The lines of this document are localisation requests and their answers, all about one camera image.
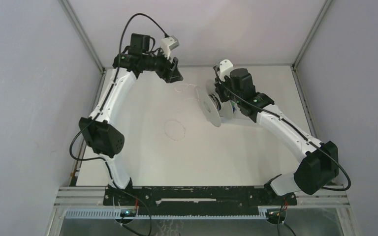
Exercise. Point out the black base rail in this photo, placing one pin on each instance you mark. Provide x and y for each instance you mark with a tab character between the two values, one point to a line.
195	199

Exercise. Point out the white slotted cable duct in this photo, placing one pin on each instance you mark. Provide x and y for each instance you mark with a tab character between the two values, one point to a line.
93	213

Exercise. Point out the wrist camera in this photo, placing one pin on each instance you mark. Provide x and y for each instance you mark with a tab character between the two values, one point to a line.
223	68
167	44

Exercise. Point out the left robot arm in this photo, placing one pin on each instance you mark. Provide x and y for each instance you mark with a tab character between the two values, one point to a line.
101	128

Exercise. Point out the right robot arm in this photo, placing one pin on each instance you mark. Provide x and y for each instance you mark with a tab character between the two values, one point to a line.
318	161

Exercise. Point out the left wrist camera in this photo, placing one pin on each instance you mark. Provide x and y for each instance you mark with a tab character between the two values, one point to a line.
167	44

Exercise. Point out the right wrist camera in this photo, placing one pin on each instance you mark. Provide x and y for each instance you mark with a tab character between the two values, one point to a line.
223	68

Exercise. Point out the white cable spool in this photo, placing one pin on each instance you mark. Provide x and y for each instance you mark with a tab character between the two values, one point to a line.
211	106

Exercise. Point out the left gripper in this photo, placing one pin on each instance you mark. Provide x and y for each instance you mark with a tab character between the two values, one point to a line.
164	73

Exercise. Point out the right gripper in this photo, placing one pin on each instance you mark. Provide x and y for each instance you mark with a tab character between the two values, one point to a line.
219	85

